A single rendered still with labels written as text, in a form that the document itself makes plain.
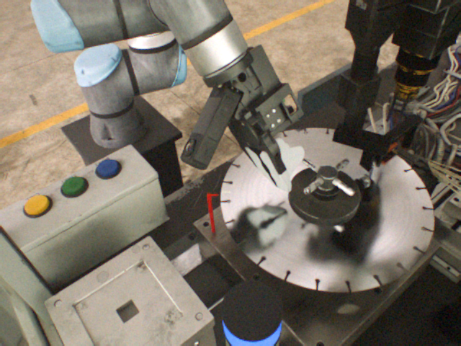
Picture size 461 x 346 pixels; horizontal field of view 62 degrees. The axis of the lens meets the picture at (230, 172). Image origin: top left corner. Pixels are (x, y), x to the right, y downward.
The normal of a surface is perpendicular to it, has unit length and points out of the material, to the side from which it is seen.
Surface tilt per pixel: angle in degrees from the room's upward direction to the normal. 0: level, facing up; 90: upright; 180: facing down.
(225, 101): 60
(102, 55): 8
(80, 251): 90
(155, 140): 0
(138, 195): 90
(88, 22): 75
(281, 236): 0
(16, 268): 90
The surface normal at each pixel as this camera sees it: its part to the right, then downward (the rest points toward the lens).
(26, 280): 0.62, 0.55
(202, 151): 0.46, 0.17
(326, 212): -0.05, -0.61
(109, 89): 0.36, 0.66
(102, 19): 0.33, 0.47
